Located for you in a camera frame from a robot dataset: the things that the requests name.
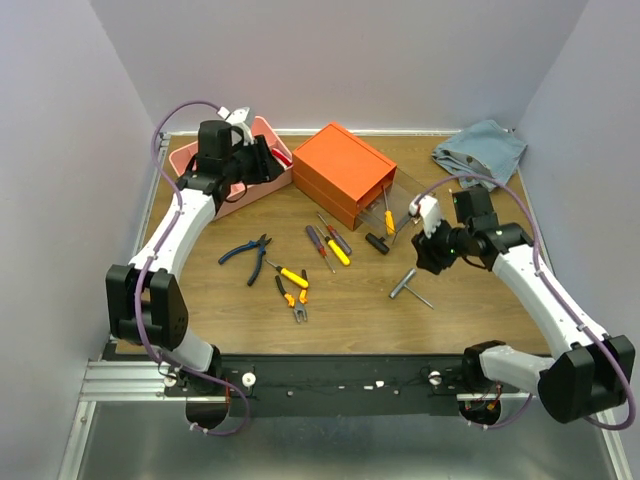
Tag blue handled cutting pliers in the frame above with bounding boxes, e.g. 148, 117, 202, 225
218, 232, 274, 287

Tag clear plastic drawer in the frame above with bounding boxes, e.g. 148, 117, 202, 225
357, 169, 425, 249

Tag red purple screwdriver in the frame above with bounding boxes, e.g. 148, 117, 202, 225
317, 213, 352, 256

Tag blue denim cloth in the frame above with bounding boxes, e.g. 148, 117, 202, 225
431, 120, 527, 191

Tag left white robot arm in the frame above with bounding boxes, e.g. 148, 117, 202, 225
106, 120, 284, 395

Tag black rubber mallet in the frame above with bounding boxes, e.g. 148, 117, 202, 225
365, 233, 390, 255

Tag metal T-handle wrench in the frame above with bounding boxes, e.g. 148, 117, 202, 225
389, 268, 435, 310

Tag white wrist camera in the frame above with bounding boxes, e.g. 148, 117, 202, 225
217, 107, 255, 144
408, 194, 444, 239

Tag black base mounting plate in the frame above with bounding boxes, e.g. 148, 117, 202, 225
164, 354, 517, 417

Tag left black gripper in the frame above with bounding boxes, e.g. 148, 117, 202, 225
224, 134, 287, 186

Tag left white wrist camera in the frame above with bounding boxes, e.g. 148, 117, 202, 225
217, 107, 255, 144

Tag purple handled screwdriver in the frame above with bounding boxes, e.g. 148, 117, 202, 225
305, 225, 336, 274

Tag red white striped cloth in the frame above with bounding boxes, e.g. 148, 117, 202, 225
271, 148, 293, 169

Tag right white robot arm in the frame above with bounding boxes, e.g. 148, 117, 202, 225
409, 187, 636, 429

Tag orange black handled pliers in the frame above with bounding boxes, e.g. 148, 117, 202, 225
275, 275, 308, 323

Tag orange screwdriver long shaft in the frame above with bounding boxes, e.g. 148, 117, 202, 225
382, 187, 396, 236

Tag orange two-drawer box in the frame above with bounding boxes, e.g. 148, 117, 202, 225
292, 122, 397, 231

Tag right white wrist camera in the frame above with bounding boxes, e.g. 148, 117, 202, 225
408, 194, 444, 239

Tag yellow screwdriver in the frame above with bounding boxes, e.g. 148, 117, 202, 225
316, 226, 351, 266
266, 260, 309, 289

